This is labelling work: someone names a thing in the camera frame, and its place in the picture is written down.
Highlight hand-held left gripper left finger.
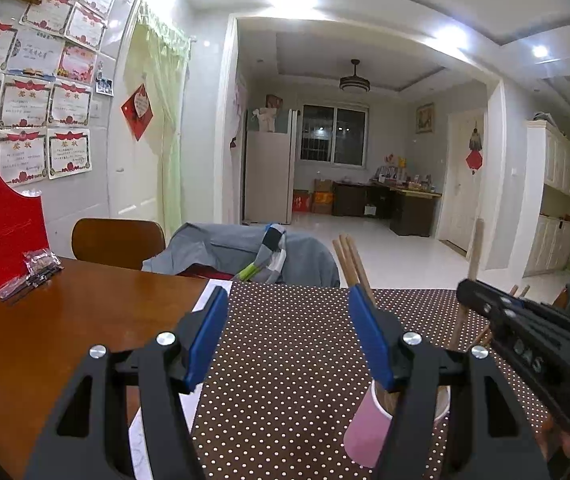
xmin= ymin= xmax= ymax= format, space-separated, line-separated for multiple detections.
xmin=25 ymin=286 xmax=230 ymax=480

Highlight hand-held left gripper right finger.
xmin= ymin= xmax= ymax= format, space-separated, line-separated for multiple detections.
xmin=347 ymin=284 xmax=551 ymax=480

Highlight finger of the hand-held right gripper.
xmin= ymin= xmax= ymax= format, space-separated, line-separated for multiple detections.
xmin=456 ymin=279 xmax=531 ymax=346
xmin=500 ymin=296 xmax=570 ymax=341

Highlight bunch of wooden chopsticks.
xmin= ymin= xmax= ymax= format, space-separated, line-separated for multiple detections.
xmin=332 ymin=234 xmax=531 ymax=411

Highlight pink cup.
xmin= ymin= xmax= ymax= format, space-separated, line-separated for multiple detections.
xmin=342 ymin=379 xmax=452 ymax=471

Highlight brown polka dot table mat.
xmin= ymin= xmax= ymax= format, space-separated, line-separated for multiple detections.
xmin=190 ymin=282 xmax=570 ymax=480

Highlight grey jacket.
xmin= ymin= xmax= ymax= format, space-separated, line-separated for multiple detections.
xmin=141 ymin=222 xmax=341 ymax=288

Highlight white door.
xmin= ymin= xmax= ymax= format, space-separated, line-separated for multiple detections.
xmin=438 ymin=110 xmax=486 ymax=253

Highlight dark wooden desk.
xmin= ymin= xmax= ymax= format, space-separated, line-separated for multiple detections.
xmin=332 ymin=180 xmax=443 ymax=237

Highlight brown wooden chair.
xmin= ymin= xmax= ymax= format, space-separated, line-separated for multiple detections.
xmin=71 ymin=218 xmax=167 ymax=271

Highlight red hanging knot decoration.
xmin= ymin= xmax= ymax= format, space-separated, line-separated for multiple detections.
xmin=466 ymin=127 xmax=485 ymax=176

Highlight group of small bottles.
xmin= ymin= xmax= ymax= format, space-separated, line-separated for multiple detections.
xmin=375 ymin=157 xmax=436 ymax=191

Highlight stacked brown cardboard boxes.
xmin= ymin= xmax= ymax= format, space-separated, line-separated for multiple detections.
xmin=312 ymin=178 xmax=333 ymax=214

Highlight silver refrigerator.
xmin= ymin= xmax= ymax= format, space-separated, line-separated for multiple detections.
xmin=243 ymin=108 xmax=300 ymax=225

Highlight clear plastic bag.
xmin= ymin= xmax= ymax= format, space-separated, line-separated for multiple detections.
xmin=0 ymin=249 xmax=63 ymax=303

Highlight small framed picture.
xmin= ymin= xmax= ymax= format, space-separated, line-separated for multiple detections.
xmin=415 ymin=102 xmax=435 ymax=134

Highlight window with bars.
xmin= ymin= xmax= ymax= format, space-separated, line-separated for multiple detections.
xmin=297 ymin=105 xmax=368 ymax=167

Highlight red tote bag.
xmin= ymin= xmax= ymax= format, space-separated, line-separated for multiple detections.
xmin=0 ymin=150 xmax=48 ymax=317

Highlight light green curtain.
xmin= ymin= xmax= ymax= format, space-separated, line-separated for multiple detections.
xmin=132 ymin=0 xmax=193 ymax=241

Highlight ceiling fan lamp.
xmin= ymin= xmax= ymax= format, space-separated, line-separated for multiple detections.
xmin=339 ymin=59 xmax=371 ymax=93

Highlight white wall cabinets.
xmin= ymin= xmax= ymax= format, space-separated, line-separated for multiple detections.
xmin=524 ymin=120 xmax=570 ymax=277

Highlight red diamond wall decoration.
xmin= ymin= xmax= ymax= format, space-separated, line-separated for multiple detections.
xmin=121 ymin=84 xmax=157 ymax=142

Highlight group of wall certificates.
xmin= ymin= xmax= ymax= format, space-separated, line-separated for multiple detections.
xmin=0 ymin=0 xmax=118 ymax=186

